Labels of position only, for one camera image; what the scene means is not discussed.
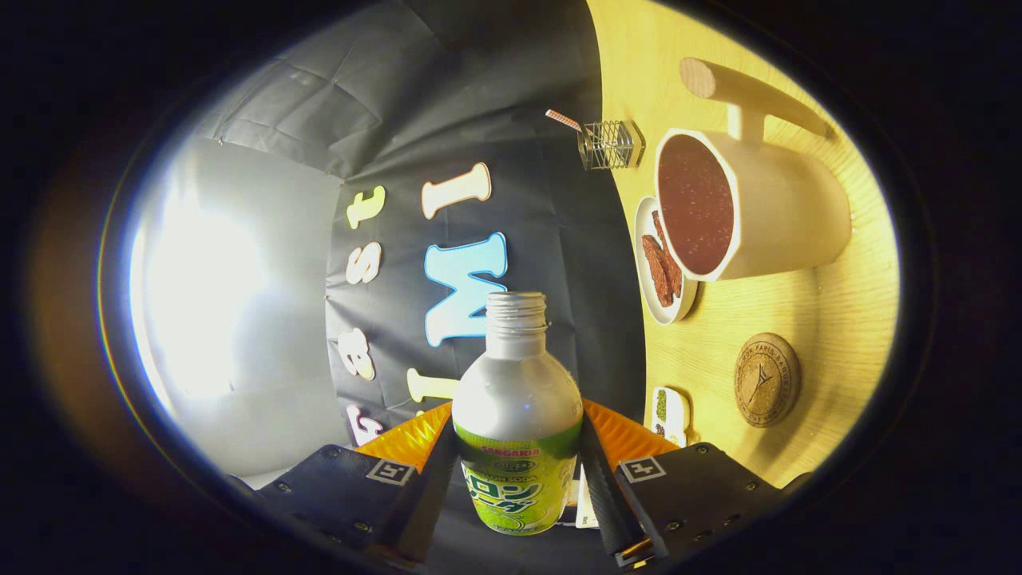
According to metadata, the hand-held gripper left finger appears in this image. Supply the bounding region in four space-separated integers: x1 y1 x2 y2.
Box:
259 402 458 564

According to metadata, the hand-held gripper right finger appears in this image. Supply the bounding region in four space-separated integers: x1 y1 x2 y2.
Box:
576 398 811 569

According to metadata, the light wooden table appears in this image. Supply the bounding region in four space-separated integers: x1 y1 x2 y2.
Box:
587 0 901 490

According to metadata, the black backdrop cloth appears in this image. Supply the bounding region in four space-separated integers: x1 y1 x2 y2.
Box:
192 0 648 575

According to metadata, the round cork coaster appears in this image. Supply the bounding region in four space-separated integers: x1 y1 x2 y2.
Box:
734 332 802 429

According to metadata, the white box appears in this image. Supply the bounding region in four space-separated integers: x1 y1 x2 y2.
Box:
575 467 600 529

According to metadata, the white divided dish with beans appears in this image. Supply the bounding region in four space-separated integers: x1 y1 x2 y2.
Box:
651 387 691 448

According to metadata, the white oval plate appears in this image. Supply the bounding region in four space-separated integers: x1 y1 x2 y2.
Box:
634 196 699 327

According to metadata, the brown dried snack piece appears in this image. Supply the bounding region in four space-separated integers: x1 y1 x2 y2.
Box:
651 209 684 298
641 234 675 308

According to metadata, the silver bottle with green label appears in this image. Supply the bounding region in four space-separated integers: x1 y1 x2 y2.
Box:
451 291 584 536

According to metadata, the white cup with wooden handle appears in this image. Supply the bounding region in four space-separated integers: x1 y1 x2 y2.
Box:
655 57 853 282

